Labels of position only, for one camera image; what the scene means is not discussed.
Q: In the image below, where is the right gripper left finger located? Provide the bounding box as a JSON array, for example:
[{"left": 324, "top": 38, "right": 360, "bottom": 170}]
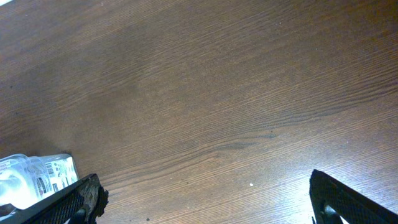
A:
[{"left": 1, "top": 174, "right": 109, "bottom": 224}]

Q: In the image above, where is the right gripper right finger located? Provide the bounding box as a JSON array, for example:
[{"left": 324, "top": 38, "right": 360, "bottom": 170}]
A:
[{"left": 309, "top": 169, "right": 397, "bottom": 224}]

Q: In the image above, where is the clear plastic container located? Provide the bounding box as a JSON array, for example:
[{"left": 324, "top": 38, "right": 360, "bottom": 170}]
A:
[{"left": 1, "top": 154, "right": 80, "bottom": 220}]

